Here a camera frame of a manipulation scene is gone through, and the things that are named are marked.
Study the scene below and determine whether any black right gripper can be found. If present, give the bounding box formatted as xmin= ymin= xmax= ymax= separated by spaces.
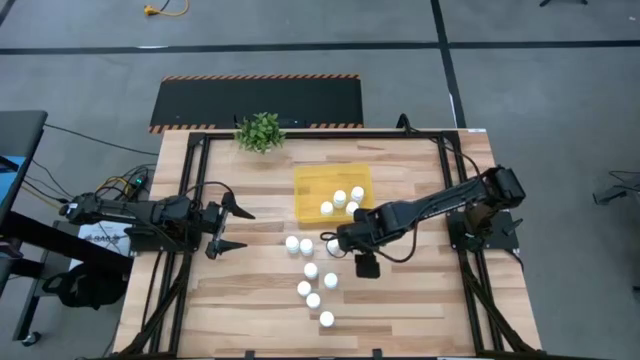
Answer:
xmin=329 ymin=207 xmax=396 ymax=259

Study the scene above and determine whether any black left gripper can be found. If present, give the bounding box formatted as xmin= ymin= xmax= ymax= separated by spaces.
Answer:
xmin=192 ymin=190 xmax=257 ymax=260

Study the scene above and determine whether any yellow translucent plastic basket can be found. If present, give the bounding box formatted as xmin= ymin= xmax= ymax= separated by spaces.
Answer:
xmin=293 ymin=162 xmax=376 ymax=225

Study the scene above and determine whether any small green potted plant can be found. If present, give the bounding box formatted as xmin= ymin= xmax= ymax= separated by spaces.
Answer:
xmin=233 ymin=111 xmax=287 ymax=155

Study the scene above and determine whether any white printed sheet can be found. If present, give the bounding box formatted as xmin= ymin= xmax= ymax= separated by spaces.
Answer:
xmin=68 ymin=219 xmax=135 ymax=271

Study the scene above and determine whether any black hazard-striped floor mat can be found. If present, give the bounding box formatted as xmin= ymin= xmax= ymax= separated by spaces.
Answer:
xmin=148 ymin=74 xmax=365 ymax=135

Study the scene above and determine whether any black bag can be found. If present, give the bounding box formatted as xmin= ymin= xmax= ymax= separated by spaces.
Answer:
xmin=42 ymin=262 xmax=129 ymax=310

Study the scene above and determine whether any blue panel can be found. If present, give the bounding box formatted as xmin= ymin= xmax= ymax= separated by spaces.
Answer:
xmin=0 ymin=155 xmax=27 ymax=211

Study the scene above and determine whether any grey desk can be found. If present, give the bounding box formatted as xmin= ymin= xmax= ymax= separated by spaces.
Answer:
xmin=0 ymin=109 xmax=49 ymax=224

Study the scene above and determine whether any black tripod stand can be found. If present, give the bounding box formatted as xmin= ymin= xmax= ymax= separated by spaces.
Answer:
xmin=592 ymin=169 xmax=640 ymax=207

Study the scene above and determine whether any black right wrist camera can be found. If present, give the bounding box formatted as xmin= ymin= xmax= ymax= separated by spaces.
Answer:
xmin=354 ymin=252 xmax=382 ymax=280

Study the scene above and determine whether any black left wrist camera cable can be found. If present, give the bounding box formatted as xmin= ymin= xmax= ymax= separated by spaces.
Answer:
xmin=183 ymin=180 xmax=235 ymax=202

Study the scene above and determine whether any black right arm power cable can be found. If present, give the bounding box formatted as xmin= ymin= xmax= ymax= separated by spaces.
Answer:
xmin=396 ymin=113 xmax=484 ymax=181

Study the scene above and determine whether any black stand frame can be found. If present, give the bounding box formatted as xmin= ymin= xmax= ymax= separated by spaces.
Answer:
xmin=0 ymin=209 xmax=135 ymax=347

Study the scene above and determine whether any yellow extension cord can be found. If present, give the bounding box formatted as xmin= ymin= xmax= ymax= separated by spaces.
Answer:
xmin=143 ymin=0 xmax=191 ymax=18

